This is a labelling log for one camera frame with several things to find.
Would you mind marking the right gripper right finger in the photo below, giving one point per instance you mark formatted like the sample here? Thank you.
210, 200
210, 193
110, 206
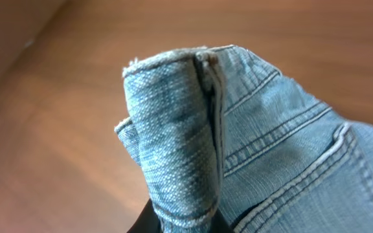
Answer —
219, 224

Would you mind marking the light blue denim shorts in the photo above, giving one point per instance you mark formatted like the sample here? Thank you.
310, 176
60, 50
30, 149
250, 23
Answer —
222, 129

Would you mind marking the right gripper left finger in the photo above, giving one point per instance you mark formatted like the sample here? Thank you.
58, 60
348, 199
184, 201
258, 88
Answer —
147, 221

